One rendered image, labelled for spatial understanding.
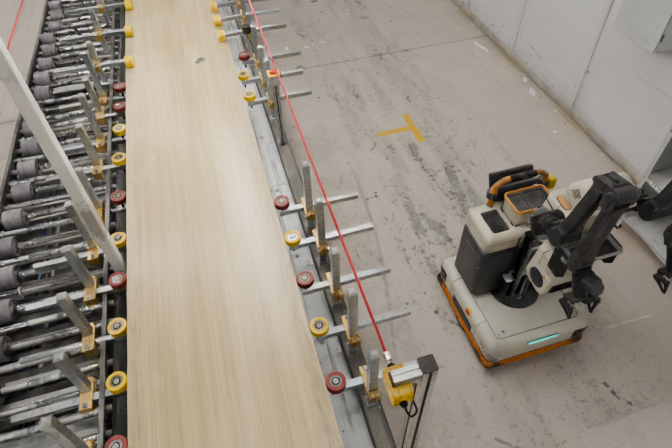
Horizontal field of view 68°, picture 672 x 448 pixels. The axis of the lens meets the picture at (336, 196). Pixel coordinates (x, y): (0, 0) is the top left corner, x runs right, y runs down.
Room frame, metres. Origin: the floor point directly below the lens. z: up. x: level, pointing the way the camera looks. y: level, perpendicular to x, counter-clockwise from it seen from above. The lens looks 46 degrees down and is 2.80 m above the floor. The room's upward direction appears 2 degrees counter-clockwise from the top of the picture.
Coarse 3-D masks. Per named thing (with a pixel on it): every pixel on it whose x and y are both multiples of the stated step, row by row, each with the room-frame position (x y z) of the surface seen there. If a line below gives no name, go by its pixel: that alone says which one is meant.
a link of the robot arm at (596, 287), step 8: (568, 264) 1.12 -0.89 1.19; (576, 272) 1.09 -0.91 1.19; (584, 272) 1.08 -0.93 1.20; (592, 272) 1.08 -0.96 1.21; (584, 280) 1.05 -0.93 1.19; (592, 280) 1.03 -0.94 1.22; (600, 280) 1.03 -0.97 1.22; (584, 288) 1.03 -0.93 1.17; (592, 288) 1.01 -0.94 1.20; (600, 288) 1.01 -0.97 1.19
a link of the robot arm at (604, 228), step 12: (600, 204) 1.11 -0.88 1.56; (612, 204) 1.08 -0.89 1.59; (624, 204) 1.10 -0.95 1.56; (600, 216) 1.12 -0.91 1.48; (612, 216) 1.08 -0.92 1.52; (600, 228) 1.10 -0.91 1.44; (612, 228) 1.09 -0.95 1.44; (588, 240) 1.11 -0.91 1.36; (600, 240) 1.09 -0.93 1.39; (576, 252) 1.13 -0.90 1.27; (588, 252) 1.09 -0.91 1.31; (576, 264) 1.10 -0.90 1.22; (588, 264) 1.10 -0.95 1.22
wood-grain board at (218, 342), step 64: (192, 0) 4.15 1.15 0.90; (192, 64) 3.14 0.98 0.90; (128, 128) 2.44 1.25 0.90; (192, 128) 2.42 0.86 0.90; (128, 192) 1.89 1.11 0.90; (192, 192) 1.87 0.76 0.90; (256, 192) 1.86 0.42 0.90; (128, 256) 1.46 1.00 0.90; (192, 256) 1.45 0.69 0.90; (256, 256) 1.44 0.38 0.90; (128, 320) 1.12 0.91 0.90; (192, 320) 1.11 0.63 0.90; (256, 320) 1.10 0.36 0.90; (128, 384) 0.84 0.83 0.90; (192, 384) 0.83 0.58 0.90; (256, 384) 0.82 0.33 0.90; (320, 384) 0.81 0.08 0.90
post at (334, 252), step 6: (330, 252) 1.30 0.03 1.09; (336, 252) 1.29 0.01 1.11; (330, 258) 1.30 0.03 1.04; (336, 258) 1.28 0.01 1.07; (330, 264) 1.31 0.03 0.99; (336, 264) 1.28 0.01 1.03; (336, 270) 1.28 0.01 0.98; (336, 276) 1.28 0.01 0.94; (336, 282) 1.28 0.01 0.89; (336, 288) 1.28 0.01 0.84
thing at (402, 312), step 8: (392, 312) 1.15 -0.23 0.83; (400, 312) 1.15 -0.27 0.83; (408, 312) 1.15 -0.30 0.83; (360, 320) 1.12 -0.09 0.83; (368, 320) 1.12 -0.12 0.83; (376, 320) 1.12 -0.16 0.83; (384, 320) 1.12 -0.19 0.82; (336, 328) 1.09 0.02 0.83; (344, 328) 1.08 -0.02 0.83; (360, 328) 1.09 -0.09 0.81; (328, 336) 1.06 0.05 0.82
